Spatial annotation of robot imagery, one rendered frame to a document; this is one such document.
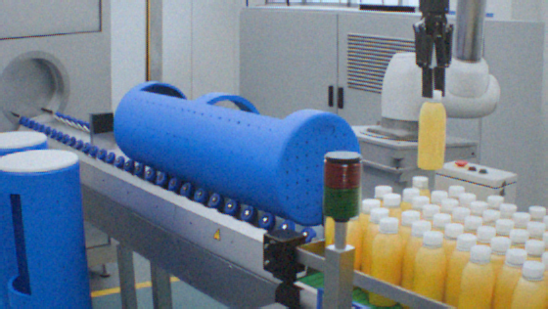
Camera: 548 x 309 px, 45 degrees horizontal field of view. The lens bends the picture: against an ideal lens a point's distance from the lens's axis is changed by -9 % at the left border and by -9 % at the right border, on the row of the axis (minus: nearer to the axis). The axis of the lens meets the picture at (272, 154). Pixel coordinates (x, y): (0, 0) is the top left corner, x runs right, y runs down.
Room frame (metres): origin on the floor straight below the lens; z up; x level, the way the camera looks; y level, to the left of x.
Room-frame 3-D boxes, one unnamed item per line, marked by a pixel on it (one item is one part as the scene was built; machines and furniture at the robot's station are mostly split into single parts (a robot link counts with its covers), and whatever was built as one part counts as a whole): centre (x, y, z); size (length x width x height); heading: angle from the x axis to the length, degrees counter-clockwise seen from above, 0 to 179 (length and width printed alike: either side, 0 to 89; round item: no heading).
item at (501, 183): (1.70, -0.51, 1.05); 0.20 x 0.10 x 0.10; 38
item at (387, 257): (1.36, -0.23, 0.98); 0.07 x 0.07 x 0.17
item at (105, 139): (2.72, 0.67, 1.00); 0.10 x 0.04 x 0.15; 128
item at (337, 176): (1.16, -0.11, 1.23); 0.06 x 0.06 x 0.04
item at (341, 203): (1.16, -0.11, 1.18); 0.06 x 0.06 x 0.05
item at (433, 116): (1.62, -0.37, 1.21); 0.07 x 0.07 x 0.17
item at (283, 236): (1.52, -0.03, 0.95); 0.10 x 0.07 x 0.10; 128
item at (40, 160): (2.10, 0.75, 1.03); 0.28 x 0.28 x 0.01
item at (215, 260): (2.50, 0.49, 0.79); 2.17 x 0.29 x 0.34; 38
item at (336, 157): (1.16, -0.11, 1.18); 0.06 x 0.06 x 0.16
